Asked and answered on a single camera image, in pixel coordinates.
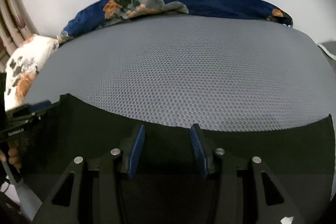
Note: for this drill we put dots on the beige patterned curtain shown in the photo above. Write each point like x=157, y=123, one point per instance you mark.
x=13, y=19

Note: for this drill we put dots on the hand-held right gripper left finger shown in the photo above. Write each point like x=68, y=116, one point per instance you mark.
x=136, y=153

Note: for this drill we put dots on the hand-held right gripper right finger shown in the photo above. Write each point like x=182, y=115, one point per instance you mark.
x=198, y=153

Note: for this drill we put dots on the grey honeycomb mat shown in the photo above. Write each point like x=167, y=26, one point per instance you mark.
x=183, y=69

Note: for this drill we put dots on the white floral pillow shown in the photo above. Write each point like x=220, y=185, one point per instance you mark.
x=29, y=58

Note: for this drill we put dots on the grey bed sheet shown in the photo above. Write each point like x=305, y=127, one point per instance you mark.
x=329, y=49

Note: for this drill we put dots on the person's left hand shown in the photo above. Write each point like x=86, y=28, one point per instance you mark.
x=14, y=154

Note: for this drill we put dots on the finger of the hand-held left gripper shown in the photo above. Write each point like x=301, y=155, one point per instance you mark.
x=40, y=106

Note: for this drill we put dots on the black pants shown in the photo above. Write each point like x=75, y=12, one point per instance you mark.
x=168, y=140

